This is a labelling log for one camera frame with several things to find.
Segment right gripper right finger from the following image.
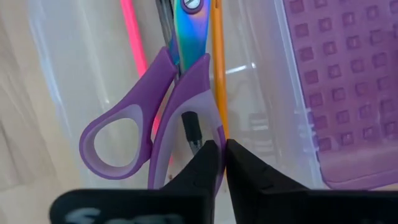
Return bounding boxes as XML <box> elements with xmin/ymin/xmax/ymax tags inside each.
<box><xmin>225</xmin><ymin>138</ymin><xmax>398</xmax><ymax>224</ymax></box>

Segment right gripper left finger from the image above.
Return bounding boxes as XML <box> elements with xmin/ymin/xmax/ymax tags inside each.
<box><xmin>49</xmin><ymin>139</ymin><xmax>220</xmax><ymax>224</ymax></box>

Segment purple handled scissors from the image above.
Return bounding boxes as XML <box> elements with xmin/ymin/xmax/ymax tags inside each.
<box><xmin>78</xmin><ymin>0</ymin><xmax>228</xmax><ymax>191</ymax></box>

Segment orange pencil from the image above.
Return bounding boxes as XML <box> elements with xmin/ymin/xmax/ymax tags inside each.
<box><xmin>210</xmin><ymin>0</ymin><xmax>231</xmax><ymax>140</ymax></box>

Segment clear pencil case purple lid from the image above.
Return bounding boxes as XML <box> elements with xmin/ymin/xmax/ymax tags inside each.
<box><xmin>26</xmin><ymin>0</ymin><xmax>398</xmax><ymax>191</ymax></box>

